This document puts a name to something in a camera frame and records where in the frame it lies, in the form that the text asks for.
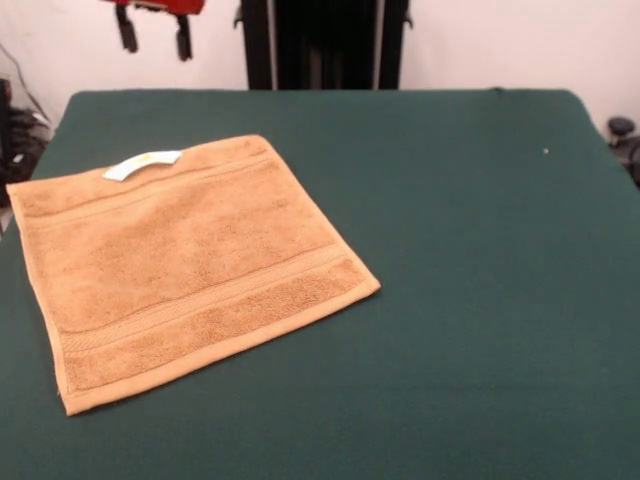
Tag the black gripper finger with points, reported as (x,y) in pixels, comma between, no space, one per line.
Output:
(127,32)
(184,42)

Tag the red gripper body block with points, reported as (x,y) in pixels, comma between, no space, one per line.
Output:
(185,6)

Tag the tan terry towel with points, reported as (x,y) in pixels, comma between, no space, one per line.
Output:
(190,260)

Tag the dark green table cloth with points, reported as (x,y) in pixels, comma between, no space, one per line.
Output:
(475,275)

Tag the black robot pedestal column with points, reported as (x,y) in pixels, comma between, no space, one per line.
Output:
(325,45)

